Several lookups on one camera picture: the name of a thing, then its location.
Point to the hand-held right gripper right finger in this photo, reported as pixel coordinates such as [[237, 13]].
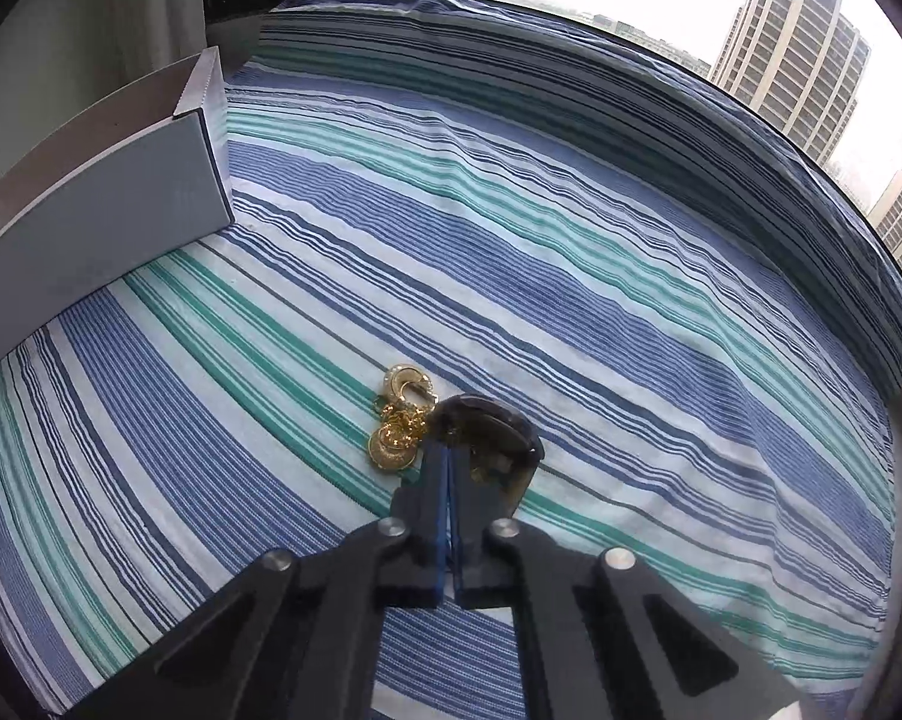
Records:
[[462, 547]]

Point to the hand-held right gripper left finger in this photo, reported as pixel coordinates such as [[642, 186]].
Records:
[[439, 517]]

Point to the black hair clip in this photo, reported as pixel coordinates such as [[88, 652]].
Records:
[[496, 427]]

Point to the white cardboard box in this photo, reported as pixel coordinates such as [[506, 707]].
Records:
[[120, 225]]

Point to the gold jewellery earrings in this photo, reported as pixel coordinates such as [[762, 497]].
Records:
[[389, 448]]

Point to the gold hoop earring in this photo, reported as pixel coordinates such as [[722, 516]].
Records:
[[406, 382]]

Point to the blue green striped bed sheet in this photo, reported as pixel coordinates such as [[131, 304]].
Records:
[[571, 277]]

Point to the slim twin tower building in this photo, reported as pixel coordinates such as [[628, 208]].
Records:
[[788, 60]]

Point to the white curtain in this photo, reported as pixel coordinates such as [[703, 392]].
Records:
[[143, 0]]

